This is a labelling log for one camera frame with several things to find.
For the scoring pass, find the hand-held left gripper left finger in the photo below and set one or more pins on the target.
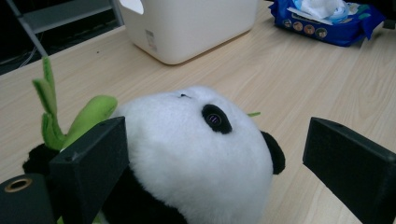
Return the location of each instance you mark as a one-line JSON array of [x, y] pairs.
[[90, 168]]

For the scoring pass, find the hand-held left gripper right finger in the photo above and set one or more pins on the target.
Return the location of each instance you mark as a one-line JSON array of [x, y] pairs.
[[351, 171]]

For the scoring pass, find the panda plush toy with bamboo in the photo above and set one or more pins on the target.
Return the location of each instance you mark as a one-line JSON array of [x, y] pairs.
[[193, 155]]

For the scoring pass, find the blue wet wipes pack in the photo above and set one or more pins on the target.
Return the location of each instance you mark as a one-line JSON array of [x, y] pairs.
[[339, 32]]

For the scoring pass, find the white wet wipe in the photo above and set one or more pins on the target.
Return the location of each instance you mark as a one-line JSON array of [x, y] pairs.
[[323, 7]]

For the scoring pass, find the white plastic storage box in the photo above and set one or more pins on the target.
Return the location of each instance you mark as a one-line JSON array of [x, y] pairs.
[[193, 28]]

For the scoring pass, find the white metal stand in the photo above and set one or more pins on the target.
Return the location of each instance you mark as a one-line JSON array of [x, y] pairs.
[[62, 15]]

